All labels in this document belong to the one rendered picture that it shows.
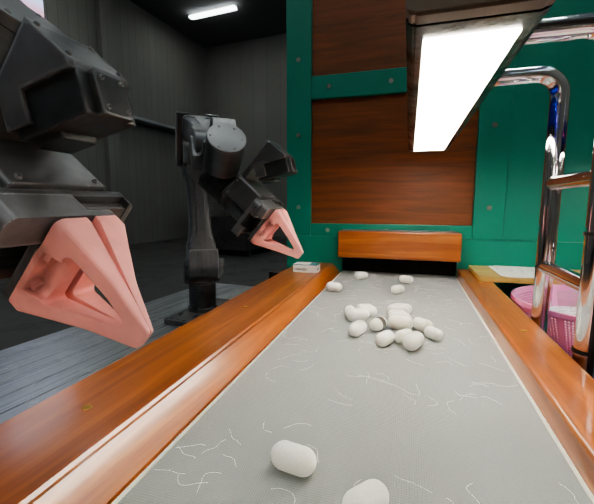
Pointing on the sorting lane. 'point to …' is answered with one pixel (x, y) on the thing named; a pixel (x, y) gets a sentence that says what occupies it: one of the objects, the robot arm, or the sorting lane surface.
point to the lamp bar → (527, 11)
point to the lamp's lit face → (455, 81)
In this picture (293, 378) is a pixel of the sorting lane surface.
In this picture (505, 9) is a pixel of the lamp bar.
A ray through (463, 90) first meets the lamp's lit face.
